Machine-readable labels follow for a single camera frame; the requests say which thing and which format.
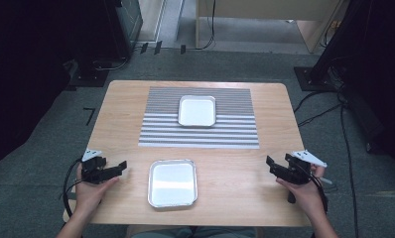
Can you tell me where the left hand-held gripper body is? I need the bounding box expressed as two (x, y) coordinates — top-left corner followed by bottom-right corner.
(80, 149), (108, 185)

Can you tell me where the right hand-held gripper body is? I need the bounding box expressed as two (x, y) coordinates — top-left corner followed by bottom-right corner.
(282, 150), (329, 204)

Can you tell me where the square foil tray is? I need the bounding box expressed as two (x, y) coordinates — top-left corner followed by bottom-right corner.
(147, 159), (198, 209)
(177, 94), (217, 128)

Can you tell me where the person's left hand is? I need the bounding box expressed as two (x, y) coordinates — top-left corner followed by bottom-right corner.
(73, 163), (120, 216)

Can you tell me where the person's right hand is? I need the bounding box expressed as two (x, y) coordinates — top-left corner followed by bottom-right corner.
(275, 164), (327, 220)

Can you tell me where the grey striped placemat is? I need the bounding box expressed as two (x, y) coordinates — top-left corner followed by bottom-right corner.
(138, 86), (261, 150)

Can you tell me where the black stand base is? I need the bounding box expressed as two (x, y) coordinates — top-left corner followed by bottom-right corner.
(68, 59), (110, 88)
(293, 65), (339, 92)

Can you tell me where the dark curtain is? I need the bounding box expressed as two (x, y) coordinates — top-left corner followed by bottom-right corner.
(309, 0), (395, 168)
(0, 0), (120, 179)

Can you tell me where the dark glass cabinet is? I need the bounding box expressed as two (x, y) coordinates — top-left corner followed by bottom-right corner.
(113, 0), (144, 60)

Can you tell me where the light wooden desk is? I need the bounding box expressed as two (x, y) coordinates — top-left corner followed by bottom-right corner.
(195, 0), (347, 55)

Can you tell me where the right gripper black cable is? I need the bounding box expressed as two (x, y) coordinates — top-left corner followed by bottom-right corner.
(298, 162), (333, 215)

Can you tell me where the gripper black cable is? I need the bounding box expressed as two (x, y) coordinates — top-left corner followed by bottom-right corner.
(60, 158), (84, 220)
(298, 162), (333, 215)

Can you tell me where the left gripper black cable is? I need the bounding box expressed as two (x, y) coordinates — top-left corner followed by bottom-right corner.
(60, 158), (84, 220)

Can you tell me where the long black floor cable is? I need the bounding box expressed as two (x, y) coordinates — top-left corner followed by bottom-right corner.
(337, 95), (360, 238)

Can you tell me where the pale floor cable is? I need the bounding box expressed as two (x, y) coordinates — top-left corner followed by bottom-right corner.
(92, 57), (130, 72)

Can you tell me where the hanging black cable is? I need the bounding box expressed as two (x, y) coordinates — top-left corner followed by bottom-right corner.
(196, 0), (217, 52)

